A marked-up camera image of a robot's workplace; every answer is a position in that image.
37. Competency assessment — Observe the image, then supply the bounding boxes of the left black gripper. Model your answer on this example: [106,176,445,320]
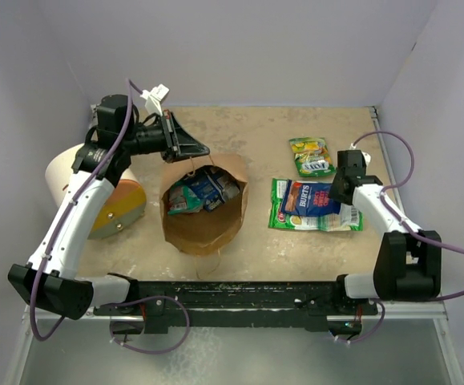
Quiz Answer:
[123,110,209,164]

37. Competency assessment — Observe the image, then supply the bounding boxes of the green Fox's candy bag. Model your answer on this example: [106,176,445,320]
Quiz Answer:
[288,137,336,177]

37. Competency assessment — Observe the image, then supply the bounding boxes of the green white chips bag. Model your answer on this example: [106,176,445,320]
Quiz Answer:
[268,178,364,232]

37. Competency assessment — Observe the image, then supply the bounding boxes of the blue Burts chips bag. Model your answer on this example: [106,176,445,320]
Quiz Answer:
[280,180,341,217]

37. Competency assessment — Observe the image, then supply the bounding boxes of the brown paper bag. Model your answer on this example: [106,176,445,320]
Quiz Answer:
[159,153,249,263]

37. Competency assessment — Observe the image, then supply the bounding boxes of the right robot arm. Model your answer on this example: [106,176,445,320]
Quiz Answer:
[329,150,442,314]

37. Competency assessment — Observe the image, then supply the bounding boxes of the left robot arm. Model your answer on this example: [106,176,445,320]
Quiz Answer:
[8,89,209,320]

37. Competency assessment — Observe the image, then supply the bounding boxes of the green snack pack in bag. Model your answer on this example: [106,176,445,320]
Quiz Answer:
[167,181,204,215]

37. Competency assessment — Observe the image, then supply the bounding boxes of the blue white snack pack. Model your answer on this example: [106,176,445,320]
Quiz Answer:
[184,166,240,212]

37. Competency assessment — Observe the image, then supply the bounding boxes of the white roll with orange end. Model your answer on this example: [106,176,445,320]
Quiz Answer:
[45,144,147,239]

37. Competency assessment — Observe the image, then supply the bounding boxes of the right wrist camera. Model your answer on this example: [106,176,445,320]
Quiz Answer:
[349,144,373,166]

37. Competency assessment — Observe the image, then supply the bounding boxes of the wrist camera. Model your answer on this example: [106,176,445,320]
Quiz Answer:
[140,83,170,116]
[349,144,373,166]

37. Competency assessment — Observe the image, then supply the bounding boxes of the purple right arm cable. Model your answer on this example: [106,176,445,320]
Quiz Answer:
[351,131,464,302]

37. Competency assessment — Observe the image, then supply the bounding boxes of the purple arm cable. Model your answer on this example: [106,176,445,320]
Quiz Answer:
[351,131,464,302]
[29,78,144,342]

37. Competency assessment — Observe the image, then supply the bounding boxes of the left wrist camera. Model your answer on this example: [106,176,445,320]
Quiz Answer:
[140,83,170,116]

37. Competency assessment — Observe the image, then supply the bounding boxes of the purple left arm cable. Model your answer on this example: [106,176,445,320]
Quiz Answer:
[29,78,144,342]

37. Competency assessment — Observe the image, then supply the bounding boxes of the aluminium table frame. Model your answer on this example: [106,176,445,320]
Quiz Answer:
[6,107,464,384]

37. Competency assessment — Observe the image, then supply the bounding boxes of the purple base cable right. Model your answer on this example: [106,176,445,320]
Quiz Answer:
[333,300,385,346]

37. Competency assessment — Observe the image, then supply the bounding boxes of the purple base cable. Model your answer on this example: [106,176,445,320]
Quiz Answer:
[108,296,192,355]
[333,300,385,346]

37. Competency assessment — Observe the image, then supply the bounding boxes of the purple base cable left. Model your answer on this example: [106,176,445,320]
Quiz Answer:
[108,296,192,355]

